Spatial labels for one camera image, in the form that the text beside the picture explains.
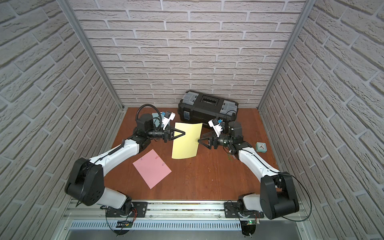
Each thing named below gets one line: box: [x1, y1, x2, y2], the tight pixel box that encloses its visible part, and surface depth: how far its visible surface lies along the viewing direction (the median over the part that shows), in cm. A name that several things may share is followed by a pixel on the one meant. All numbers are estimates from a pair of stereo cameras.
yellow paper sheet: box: [172, 122, 203, 159], surface depth 76 cm
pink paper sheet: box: [132, 149, 172, 190], surface depth 90 cm
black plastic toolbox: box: [177, 90, 239, 128], surface depth 100 cm
